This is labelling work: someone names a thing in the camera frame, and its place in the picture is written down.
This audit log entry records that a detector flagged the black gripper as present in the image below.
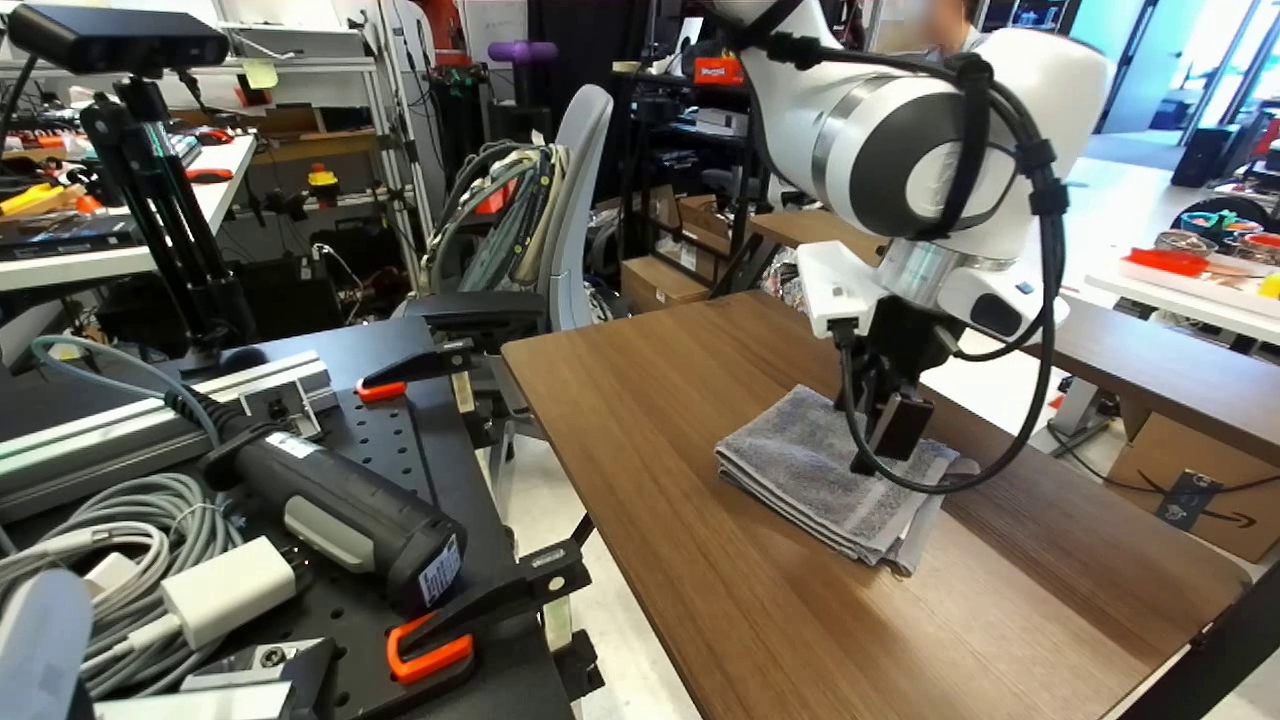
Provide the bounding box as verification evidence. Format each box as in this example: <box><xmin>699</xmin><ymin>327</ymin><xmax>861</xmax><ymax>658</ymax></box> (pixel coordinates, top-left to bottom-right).
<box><xmin>843</xmin><ymin>296</ymin><xmax>960</xmax><ymax>468</ymax></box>

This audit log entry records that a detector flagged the grey towel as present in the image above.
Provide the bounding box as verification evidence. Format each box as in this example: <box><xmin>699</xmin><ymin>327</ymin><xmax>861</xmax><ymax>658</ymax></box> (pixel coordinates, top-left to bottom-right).
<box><xmin>712</xmin><ymin>378</ymin><xmax>963</xmax><ymax>580</ymax></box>

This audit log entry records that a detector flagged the grey metal table foot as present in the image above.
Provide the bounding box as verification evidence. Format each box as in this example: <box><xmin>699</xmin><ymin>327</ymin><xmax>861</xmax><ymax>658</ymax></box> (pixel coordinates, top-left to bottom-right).
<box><xmin>1046</xmin><ymin>375</ymin><xmax>1111</xmax><ymax>451</ymax></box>

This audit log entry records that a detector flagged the wooden side table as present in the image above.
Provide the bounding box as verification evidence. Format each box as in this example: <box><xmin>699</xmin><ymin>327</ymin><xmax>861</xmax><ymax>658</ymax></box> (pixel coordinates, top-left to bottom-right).
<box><xmin>1052</xmin><ymin>296</ymin><xmax>1280</xmax><ymax>457</ymax></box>

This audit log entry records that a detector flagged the brown cardboard box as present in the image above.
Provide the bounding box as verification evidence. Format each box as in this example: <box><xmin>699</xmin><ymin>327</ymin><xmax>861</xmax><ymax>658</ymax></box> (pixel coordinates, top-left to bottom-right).
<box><xmin>1103</xmin><ymin>411</ymin><xmax>1280</xmax><ymax>567</ymax></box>

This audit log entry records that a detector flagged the white table with tools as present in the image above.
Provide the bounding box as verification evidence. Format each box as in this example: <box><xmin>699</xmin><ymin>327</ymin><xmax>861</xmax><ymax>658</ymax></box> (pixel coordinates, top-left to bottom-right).
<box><xmin>1086</xmin><ymin>194</ymin><xmax>1280</xmax><ymax>351</ymax></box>

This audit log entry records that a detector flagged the grey office chair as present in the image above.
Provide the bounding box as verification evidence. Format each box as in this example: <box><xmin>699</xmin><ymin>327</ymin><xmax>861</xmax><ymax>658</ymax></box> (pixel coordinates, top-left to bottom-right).
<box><xmin>397</xmin><ymin>81</ymin><xmax>619</xmax><ymax>351</ymax></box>

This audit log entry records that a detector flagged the person in background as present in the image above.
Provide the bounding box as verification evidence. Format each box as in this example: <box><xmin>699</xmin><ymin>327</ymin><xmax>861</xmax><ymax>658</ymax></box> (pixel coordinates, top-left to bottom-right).
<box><xmin>916</xmin><ymin>0</ymin><xmax>993</xmax><ymax>58</ymax></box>

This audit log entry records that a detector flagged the black orange bar clamp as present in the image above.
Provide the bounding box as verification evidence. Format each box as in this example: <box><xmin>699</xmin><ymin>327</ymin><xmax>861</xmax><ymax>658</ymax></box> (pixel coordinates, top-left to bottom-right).
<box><xmin>355</xmin><ymin>336</ymin><xmax>491</xmax><ymax>411</ymax></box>
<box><xmin>379</xmin><ymin>511</ymin><xmax>598</xmax><ymax>692</ymax></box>

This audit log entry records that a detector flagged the black perforated work table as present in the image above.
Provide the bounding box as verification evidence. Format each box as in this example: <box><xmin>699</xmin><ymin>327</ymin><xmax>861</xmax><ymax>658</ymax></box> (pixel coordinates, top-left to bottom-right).
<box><xmin>0</xmin><ymin>313</ymin><xmax>604</xmax><ymax>720</ymax></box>

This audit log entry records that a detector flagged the purple cylindrical object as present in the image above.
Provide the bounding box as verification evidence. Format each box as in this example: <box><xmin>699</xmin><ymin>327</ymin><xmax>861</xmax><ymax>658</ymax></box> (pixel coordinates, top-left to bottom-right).
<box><xmin>483</xmin><ymin>34</ymin><xmax>565</xmax><ymax>70</ymax></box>

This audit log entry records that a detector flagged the black orange power tool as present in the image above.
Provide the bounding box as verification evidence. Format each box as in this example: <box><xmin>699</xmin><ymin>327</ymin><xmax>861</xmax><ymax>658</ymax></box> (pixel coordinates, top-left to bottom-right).
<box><xmin>195</xmin><ymin>429</ymin><xmax>471</xmax><ymax>614</ymax></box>

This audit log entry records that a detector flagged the white power adapter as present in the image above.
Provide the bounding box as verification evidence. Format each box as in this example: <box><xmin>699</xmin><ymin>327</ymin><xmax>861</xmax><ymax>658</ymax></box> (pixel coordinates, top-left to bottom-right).
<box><xmin>160</xmin><ymin>533</ymin><xmax>301</xmax><ymax>651</ymax></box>

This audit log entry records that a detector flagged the black labelled device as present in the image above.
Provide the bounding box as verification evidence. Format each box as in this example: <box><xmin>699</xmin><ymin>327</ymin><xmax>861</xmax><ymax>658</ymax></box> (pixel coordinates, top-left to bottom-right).
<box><xmin>94</xmin><ymin>637</ymin><xmax>345</xmax><ymax>720</ymax></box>

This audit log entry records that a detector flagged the silver aluminium extrusion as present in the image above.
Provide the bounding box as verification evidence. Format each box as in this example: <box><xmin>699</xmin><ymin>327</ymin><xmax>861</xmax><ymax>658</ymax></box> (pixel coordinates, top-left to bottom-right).
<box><xmin>0</xmin><ymin>349</ymin><xmax>337</xmax><ymax>524</ymax></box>

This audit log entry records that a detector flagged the cluttered white workbench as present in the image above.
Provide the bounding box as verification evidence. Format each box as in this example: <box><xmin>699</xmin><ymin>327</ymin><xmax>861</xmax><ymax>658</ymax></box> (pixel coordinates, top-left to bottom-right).
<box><xmin>0</xmin><ymin>125</ymin><xmax>265</xmax><ymax>296</ymax></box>

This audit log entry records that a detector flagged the grey rounded plastic object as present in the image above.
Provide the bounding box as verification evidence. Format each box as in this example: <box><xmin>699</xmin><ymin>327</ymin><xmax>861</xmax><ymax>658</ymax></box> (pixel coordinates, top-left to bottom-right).
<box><xmin>0</xmin><ymin>567</ymin><xmax>97</xmax><ymax>720</ymax></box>

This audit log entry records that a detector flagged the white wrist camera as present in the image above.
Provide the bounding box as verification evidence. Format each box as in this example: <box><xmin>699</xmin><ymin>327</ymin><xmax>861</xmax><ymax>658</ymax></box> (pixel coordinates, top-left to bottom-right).
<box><xmin>913</xmin><ymin>242</ymin><xmax>1071</xmax><ymax>345</ymax></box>

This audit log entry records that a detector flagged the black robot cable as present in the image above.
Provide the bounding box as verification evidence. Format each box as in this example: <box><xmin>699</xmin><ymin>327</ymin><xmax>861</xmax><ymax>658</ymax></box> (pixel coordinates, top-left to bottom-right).
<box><xmin>743</xmin><ymin>31</ymin><xmax>1076</xmax><ymax>500</ymax></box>

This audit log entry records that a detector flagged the coiled cables pile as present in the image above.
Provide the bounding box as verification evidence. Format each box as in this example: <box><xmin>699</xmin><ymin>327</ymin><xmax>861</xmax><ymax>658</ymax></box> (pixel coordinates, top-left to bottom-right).
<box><xmin>416</xmin><ymin>134</ymin><xmax>568</xmax><ymax>296</ymax></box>

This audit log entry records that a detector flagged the grey cable bundle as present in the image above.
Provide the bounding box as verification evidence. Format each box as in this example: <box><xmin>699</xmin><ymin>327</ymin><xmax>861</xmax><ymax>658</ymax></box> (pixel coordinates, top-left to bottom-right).
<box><xmin>0</xmin><ymin>473</ymin><xmax>253</xmax><ymax>695</ymax></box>

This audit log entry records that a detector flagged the black camera tripod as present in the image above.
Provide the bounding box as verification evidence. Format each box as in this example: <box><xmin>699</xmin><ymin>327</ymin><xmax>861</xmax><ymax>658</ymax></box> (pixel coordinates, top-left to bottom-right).
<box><xmin>76</xmin><ymin>70</ymin><xmax>265</xmax><ymax>357</ymax></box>

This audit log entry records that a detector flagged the single grey cable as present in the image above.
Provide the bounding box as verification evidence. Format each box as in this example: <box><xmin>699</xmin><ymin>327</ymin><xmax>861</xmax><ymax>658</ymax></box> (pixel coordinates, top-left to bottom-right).
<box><xmin>27</xmin><ymin>331</ymin><xmax>230</xmax><ymax>451</ymax></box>

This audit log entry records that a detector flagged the black stereo camera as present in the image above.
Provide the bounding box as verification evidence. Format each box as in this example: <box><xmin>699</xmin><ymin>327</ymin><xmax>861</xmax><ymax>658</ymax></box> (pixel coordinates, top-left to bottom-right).
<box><xmin>5</xmin><ymin>0</ymin><xmax>231</xmax><ymax>75</ymax></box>

